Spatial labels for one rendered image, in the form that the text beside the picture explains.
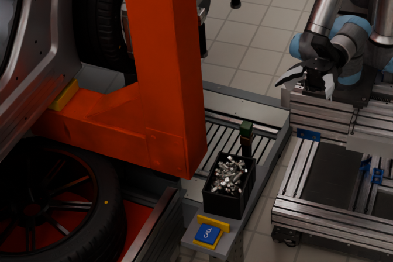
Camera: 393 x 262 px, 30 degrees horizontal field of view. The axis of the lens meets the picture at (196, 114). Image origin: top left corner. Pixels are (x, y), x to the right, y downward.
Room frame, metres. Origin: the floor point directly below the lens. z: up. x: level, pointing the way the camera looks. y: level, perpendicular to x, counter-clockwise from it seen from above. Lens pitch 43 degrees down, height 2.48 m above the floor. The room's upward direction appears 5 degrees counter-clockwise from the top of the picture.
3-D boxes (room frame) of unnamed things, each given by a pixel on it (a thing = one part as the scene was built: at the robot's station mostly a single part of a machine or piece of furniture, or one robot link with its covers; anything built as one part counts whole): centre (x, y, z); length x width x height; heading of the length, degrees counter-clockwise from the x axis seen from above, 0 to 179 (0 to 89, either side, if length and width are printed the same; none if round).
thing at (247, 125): (1.88, -0.17, 0.64); 0.04 x 0.04 x 0.04; 62
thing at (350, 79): (1.63, -0.44, 1.11); 0.11 x 0.08 x 0.11; 52
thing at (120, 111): (2.02, 0.38, 0.69); 0.52 x 0.17 x 0.35; 62
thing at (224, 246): (1.70, -0.08, 0.44); 0.43 x 0.17 x 0.03; 152
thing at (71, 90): (2.10, 0.53, 0.71); 0.14 x 0.14 x 0.05; 62
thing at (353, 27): (1.62, -0.45, 1.21); 0.11 x 0.08 x 0.09; 142
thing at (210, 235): (1.55, 0.00, 0.47); 0.07 x 0.07 x 0.02; 62
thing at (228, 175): (1.73, -0.10, 0.51); 0.20 x 0.14 x 0.13; 158
